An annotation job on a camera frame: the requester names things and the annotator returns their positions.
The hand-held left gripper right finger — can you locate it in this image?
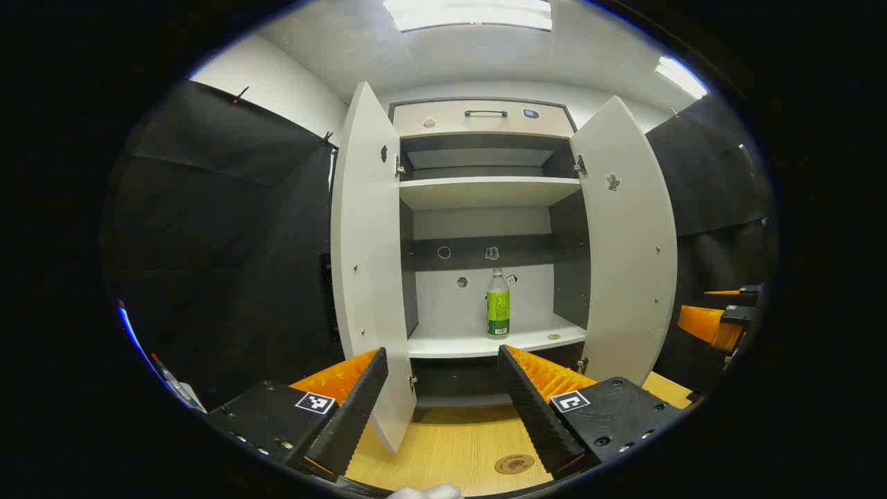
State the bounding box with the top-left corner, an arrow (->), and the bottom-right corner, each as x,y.
497,344 -> 683,479

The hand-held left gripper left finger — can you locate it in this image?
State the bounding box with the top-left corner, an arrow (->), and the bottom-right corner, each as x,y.
208,347 -> 389,482

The white cabinet door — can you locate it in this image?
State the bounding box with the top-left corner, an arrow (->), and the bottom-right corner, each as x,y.
331,81 -> 418,455
568,95 -> 678,387

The green label plastic bottle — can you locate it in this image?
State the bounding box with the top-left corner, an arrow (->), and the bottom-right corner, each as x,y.
486,267 -> 511,340

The white cabinet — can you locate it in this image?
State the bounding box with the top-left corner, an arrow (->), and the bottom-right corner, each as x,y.
388,97 -> 590,410

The white cabinet drawer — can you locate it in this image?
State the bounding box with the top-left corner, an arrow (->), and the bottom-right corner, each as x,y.
392,99 -> 576,138

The black backdrop cloth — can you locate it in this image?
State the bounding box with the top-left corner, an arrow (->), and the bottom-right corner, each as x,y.
103,78 -> 775,413

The narrow ceiling light panel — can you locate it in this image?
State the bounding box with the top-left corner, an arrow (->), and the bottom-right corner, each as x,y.
655,55 -> 709,99

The large ceiling light panel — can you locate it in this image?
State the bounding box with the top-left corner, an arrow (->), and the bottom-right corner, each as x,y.
383,0 -> 553,33

